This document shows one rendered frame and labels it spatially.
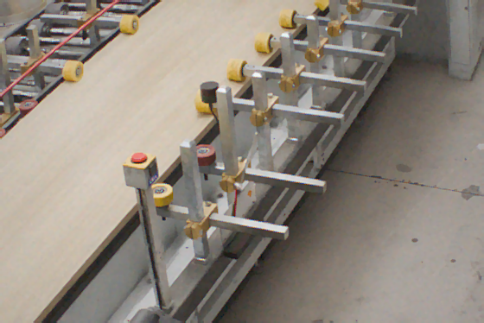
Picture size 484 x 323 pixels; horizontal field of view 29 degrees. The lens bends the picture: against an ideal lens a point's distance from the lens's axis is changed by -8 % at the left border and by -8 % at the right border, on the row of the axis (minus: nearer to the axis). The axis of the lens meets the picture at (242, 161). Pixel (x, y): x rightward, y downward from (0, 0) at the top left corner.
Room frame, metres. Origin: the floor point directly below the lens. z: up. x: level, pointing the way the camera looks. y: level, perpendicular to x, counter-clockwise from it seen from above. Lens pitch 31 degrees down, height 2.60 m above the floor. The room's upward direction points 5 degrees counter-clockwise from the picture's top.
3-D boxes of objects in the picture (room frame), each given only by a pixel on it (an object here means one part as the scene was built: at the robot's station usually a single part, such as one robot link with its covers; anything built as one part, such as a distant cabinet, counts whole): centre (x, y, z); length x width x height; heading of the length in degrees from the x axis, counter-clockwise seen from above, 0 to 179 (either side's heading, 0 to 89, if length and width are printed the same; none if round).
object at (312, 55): (3.45, -0.32, 0.95); 0.14 x 0.06 x 0.05; 153
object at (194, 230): (2.56, 0.14, 0.84); 0.14 x 0.06 x 0.05; 153
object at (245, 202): (2.73, 0.03, 0.75); 0.26 x 0.01 x 0.10; 153
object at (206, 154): (2.85, 0.12, 0.85); 0.08 x 0.08 x 0.11
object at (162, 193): (2.64, 0.26, 0.85); 0.08 x 0.08 x 0.11
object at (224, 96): (2.76, 0.03, 0.93); 0.04 x 0.04 x 0.48; 63
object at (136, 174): (2.31, 0.27, 1.18); 0.07 x 0.07 x 0.08; 63
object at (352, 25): (3.68, -0.46, 0.95); 0.50 x 0.04 x 0.04; 63
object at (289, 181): (2.76, -0.05, 0.84); 0.43 x 0.03 x 0.04; 63
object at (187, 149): (2.54, 0.15, 0.89); 0.04 x 0.04 x 0.48; 63
